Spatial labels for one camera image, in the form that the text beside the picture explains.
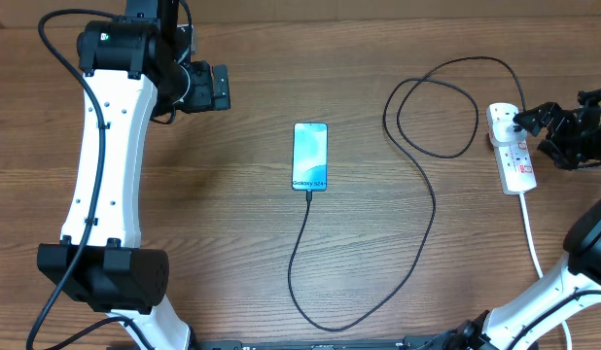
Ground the blue screen smartphone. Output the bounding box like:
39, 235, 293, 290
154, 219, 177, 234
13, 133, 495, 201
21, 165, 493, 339
292, 122, 328, 192

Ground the black charging cable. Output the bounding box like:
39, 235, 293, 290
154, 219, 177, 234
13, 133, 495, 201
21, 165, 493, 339
286, 55, 528, 333

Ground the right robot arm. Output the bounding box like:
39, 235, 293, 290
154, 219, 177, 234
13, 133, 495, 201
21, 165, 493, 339
442, 88, 601, 349

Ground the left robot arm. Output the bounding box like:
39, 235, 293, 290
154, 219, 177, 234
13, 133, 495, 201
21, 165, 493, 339
37, 0, 230, 349

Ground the white charger adapter plug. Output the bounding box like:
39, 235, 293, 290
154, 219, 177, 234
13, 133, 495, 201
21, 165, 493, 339
489, 120, 527, 147

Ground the white power strip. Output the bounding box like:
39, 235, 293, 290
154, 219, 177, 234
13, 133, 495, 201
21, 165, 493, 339
486, 102, 537, 195

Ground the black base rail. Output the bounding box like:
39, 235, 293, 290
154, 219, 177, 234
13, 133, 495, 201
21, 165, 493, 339
105, 332, 540, 350

